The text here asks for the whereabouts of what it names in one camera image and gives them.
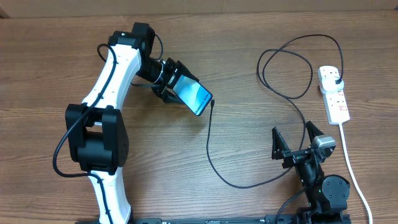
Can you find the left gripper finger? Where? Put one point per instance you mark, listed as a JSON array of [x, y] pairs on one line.
[[169, 97], [182, 70]]

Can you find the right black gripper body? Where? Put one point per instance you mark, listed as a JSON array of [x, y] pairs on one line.
[[293, 157]]

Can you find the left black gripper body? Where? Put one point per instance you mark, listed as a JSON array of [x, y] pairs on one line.
[[169, 78]]

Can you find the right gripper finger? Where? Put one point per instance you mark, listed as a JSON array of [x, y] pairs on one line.
[[316, 136], [280, 149]]

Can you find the blue Samsung Galaxy smartphone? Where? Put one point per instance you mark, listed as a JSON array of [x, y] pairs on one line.
[[193, 94]]

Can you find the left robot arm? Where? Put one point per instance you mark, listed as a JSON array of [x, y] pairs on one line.
[[96, 133]]

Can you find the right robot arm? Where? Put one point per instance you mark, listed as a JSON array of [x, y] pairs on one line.
[[327, 195]]

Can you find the white charger plug adapter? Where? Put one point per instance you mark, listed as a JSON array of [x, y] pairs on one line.
[[330, 85]]

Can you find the white power strip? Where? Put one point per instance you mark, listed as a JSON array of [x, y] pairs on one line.
[[335, 103]]

